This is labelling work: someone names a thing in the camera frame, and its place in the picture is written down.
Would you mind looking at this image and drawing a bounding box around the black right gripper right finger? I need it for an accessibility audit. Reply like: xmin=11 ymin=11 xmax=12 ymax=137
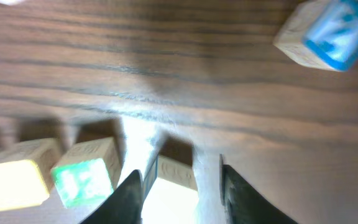
xmin=219 ymin=155 xmax=296 ymax=224

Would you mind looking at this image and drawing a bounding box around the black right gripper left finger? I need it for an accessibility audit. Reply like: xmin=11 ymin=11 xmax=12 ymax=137
xmin=80 ymin=170 xmax=144 ymax=224

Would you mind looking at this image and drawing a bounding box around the blue L block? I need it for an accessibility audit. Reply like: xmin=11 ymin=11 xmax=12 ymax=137
xmin=141 ymin=156 xmax=199 ymax=224

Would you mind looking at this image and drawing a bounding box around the green R block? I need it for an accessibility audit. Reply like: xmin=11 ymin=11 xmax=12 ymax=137
xmin=51 ymin=137 xmax=121 ymax=208

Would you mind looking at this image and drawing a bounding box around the yellow O block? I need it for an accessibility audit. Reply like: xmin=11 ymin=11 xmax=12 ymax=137
xmin=0 ymin=138 xmax=62 ymax=212

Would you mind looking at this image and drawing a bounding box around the blue 2 block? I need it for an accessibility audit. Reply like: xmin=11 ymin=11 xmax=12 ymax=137
xmin=273 ymin=0 xmax=358 ymax=72

